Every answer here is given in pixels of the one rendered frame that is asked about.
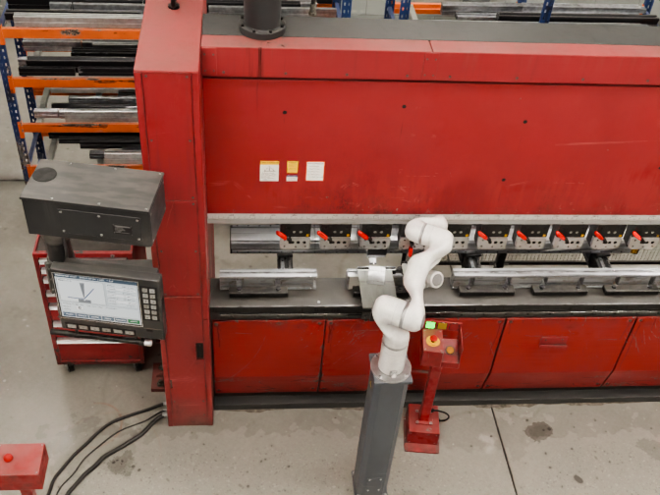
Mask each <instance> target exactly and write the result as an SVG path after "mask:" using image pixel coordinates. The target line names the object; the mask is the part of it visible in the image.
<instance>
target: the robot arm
mask: <svg viewBox="0 0 660 495"><path fill-rule="evenodd" d="M405 235H406V237H407V238H408V239H409V240H410V241H412V242H414V243H417V244H420V245H423V246H425V249H424V251H423V252H421V253H418V254H415V255H414V256H412V258H411V259H410V260H409V261H408V263H406V262H405V261H402V266H398V267H397V268H395V269H396V271H397V272H399V273H401V274H402V275H404V278H403V281H404V286H405V288H406V290H407V291H408V293H409V294H410V296H411V298H412V300H411V301H410V302H406V301H403V300H401V299H398V298H395V297H391V296H387V295H383V296H380V297H378V298H377V299H376V300H375V302H374V304H373V307H372V315H373V318H374V320H375V322H376V324H377V325H378V327H379V328H380V330H381V331H382V332H383V337H382V343H381V349H380V353H378V354H376V355H375V356H374V357H373V358H372V360H371V363H370V369H371V371H372V373H373V375H374V376H375V377H376V378H378V379H379V380H381V381H383V382H386V383H393V384H394V383H400V382H403V381H405V380H406V379H407V378H408V377H409V376H410V374H411V371H412V366H411V363H410V361H409V360H408V359H407V358H406V356H407V351H408V346H409V341H410V332H409V331H411V332H416V331H419V330H420V329H421V328H422V327H423V325H424V322H425V308H424V302H423V289H425V288H428V287H432V288H439V287H440V286H441V285H442V284H443V280H444V278H443V274H442V273H441V272H439V271H435V270H431V269H432V268H433V267H434V266H435V265H436V264H437V263H439V261H440V260H441V258H442V257H443V256H445V255H447V254H448V253H449V252H450V251H451V250H452V248H453V246H454V242H455V239H454V236H453V234H452V233H451V232H450V231H448V222H447V220H446V218H445V217H444V216H442V215H436V216H434V217H420V218H415V219H413V220H411V221H410V222H409V223H408V224H407V226H406V228H405Z"/></svg>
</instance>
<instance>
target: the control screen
mask: <svg viewBox="0 0 660 495"><path fill-rule="evenodd" d="M54 278H55V282H56V287H57V292H58V297H59V302H60V306H61V310H62V315H63V316H69V317H77V318H86V319H94V320H103V321H111V322H120V323H129V324H136V325H141V319H140V311H139V302H138V286H137V283H136V282H127V281H118V280H109V279H101V278H92V277H84V276H76V275H67V274H58V273H54ZM76 306H83V310H81V309H76Z"/></svg>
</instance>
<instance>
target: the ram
mask: <svg viewBox="0 0 660 495"><path fill-rule="evenodd" d="M202 98H203V125H204V150H205V177H206V202H207V214H428V215H660V85H648V84H598V83H549V82H449V81H429V80H427V81H400V80H350V79H300V78H251V77H202ZM260 161H279V178H278V181H260ZM287 161H299V165H298V173H287ZM306 161H325V167H324V180H323V181H306V180H305V170H306ZM287 175H298V180H297V181H287ZM410 221H411V220H407V219H208V218H207V223H221V224H408V223H409V222H410ZM447 222H448V224H610V225H660V220H447Z"/></svg>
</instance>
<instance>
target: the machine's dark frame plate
mask: <svg viewBox="0 0 660 495"><path fill-rule="evenodd" d="M281 17H284V21H285V22H286V31H285V33H284V34H283V35H282V36H284V37H324V38H363V39H403V40H428V41H430V40H444V41H483V42H523V43H564V44H603V45H643V46H660V27H653V26H616V25H580V24H544V23H507V22H471V21H434V20H398V19H362V18H325V17H289V16H281ZM240 18H241V15H216V14H203V17H202V31H201V35H203V34H204V35H242V34H241V33H240V31H239V20H240Z"/></svg>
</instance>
